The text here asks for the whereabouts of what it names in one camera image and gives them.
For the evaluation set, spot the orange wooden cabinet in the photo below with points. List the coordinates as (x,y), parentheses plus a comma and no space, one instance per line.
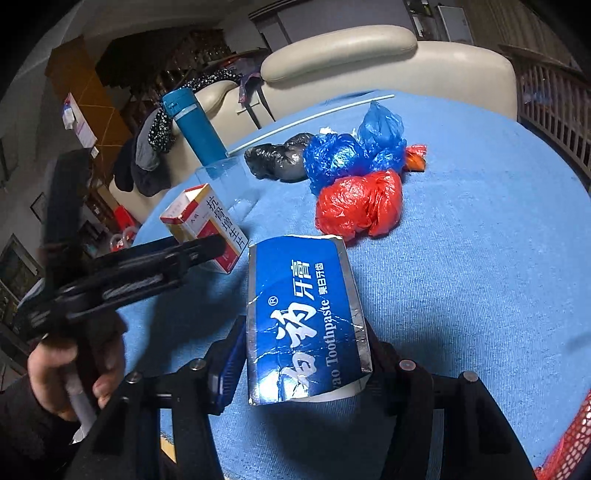
(87,92)

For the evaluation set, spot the red mesh basket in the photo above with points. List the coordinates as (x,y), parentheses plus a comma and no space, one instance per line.
(572,443)

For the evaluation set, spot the dark patterned clothes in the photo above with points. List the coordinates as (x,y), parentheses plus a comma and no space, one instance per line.
(157,134)

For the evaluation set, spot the blue tablecloth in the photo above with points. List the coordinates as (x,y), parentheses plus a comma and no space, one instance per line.
(461,258)

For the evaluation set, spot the white standing air conditioner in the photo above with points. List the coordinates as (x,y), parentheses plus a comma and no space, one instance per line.
(455,23)

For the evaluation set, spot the framed picture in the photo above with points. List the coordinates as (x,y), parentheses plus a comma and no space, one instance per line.
(18,267)

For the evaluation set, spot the tall blue plastic bag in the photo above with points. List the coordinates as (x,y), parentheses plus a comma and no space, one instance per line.
(383,134)

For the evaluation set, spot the thin white rod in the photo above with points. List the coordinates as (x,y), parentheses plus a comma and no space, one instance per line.
(295,124)

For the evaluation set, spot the red plastic bag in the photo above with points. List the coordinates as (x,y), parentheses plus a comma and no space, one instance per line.
(360,203)

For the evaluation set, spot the person's left hand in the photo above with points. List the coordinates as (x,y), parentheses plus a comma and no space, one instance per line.
(46,374)

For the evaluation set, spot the wooden crib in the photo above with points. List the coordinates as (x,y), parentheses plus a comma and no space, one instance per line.
(554,106)

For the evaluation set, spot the clear plastic cup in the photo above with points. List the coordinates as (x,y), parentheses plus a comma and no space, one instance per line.
(221,170)

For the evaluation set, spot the dark display shelf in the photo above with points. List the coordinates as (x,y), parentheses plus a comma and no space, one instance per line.
(161,55)

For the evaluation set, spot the orange snack wrapper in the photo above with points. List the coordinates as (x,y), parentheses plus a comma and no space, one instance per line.
(415,159)

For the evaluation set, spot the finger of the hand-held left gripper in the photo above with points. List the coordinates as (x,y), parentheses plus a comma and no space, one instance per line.
(152,272)

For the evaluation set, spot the red and white medicine box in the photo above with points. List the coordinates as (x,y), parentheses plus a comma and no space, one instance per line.
(203,221)

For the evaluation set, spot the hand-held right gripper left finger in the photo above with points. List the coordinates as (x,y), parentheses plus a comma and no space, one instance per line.
(230,367)

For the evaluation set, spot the blue thermos bottle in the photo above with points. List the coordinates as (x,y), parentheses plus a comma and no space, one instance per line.
(198,134)

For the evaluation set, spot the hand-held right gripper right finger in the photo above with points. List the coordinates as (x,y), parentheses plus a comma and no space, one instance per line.
(383,364)

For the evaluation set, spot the person's left forearm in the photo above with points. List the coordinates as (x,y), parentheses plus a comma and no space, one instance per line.
(32,438)

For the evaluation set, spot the black plastic bag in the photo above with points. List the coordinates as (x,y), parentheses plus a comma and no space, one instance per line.
(277,159)

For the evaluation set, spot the blue toothpaste box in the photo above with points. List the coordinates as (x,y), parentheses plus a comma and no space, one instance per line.
(300,314)

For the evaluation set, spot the cream leather sofa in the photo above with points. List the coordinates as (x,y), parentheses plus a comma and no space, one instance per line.
(369,60)

